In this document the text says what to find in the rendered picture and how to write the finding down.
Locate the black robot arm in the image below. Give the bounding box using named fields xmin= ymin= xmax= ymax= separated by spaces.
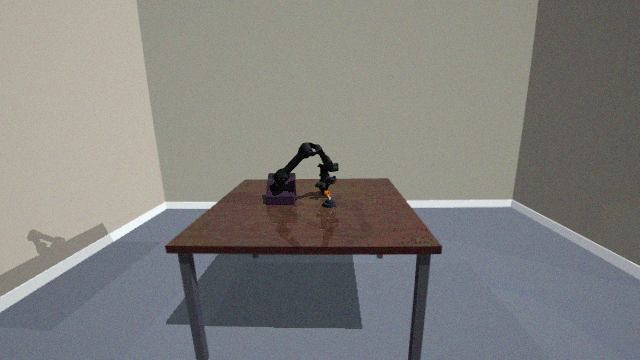
xmin=272 ymin=143 xmax=338 ymax=190

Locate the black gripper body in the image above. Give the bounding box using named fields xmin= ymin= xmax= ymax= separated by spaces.
xmin=315 ymin=173 xmax=329 ymax=188

